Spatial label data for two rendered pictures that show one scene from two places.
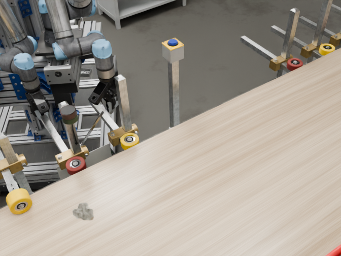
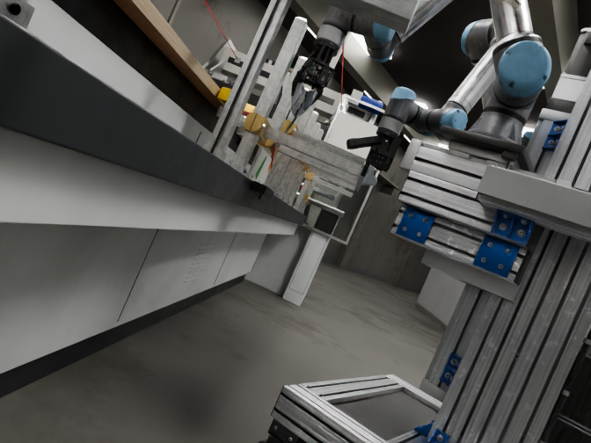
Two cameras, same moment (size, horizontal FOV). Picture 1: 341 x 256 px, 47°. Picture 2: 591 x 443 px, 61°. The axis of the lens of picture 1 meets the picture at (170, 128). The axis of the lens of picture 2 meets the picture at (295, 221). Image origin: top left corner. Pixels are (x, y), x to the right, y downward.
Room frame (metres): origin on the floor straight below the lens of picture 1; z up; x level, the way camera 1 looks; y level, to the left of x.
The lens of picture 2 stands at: (2.29, -0.80, 0.65)
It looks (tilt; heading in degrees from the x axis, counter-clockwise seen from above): 0 degrees down; 127
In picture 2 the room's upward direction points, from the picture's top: 24 degrees clockwise
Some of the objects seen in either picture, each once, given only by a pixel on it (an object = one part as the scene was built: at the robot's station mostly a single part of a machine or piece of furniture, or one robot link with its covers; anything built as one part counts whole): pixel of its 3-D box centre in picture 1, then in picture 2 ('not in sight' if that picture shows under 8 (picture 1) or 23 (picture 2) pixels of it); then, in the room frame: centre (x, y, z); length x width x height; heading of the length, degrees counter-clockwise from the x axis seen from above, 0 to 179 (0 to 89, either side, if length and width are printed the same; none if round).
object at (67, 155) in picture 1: (72, 156); (268, 141); (1.14, 0.43, 0.84); 0.14 x 0.06 x 0.05; 122
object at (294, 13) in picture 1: (286, 49); not in sight; (1.82, -0.65, 0.91); 0.04 x 0.04 x 0.48; 32
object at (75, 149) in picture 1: (75, 146); (275, 126); (1.16, 0.41, 0.90); 0.04 x 0.04 x 0.48; 32
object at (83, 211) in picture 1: (82, 211); not in sight; (0.82, 0.33, 0.91); 0.09 x 0.07 x 0.02; 42
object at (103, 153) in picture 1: (85, 162); (262, 169); (1.19, 0.40, 0.75); 0.26 x 0.01 x 0.10; 122
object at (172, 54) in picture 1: (173, 51); not in sight; (1.43, -0.02, 1.18); 0.07 x 0.07 x 0.08; 32
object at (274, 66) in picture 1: (281, 61); not in sight; (1.80, -0.63, 0.84); 0.14 x 0.06 x 0.05; 122
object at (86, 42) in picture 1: (93, 43); (375, 26); (1.44, 0.31, 1.22); 0.11 x 0.11 x 0.08; 20
